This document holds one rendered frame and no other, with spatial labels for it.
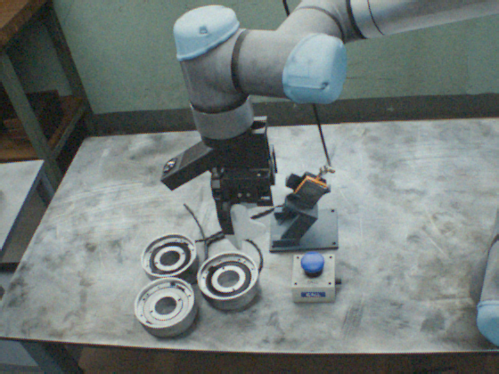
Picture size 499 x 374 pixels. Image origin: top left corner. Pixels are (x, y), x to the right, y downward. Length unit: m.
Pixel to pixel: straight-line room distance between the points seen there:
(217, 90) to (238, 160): 0.13
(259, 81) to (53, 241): 0.72
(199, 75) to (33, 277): 0.65
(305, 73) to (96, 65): 2.24
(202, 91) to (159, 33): 1.93
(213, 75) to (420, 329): 0.53
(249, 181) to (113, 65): 2.05
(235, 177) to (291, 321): 0.30
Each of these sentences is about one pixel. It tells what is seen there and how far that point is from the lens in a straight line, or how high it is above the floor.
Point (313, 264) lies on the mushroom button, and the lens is 0.90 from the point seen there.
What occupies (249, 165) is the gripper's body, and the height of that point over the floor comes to 1.11.
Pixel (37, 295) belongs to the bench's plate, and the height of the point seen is 0.80.
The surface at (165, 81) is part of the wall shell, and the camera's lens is 2.69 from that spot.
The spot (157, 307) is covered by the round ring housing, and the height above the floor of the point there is 0.82.
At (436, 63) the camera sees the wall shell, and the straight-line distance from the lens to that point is 2.56.
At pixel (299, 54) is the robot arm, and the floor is 1.29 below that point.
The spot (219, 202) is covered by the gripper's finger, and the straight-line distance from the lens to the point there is 0.74.
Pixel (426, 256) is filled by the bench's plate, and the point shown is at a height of 0.80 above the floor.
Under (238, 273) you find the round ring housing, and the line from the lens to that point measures 0.96.
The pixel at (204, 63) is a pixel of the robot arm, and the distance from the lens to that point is 0.62.
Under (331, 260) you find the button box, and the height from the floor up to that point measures 0.84.
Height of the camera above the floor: 1.56
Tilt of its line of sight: 41 degrees down
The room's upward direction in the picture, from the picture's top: 11 degrees counter-clockwise
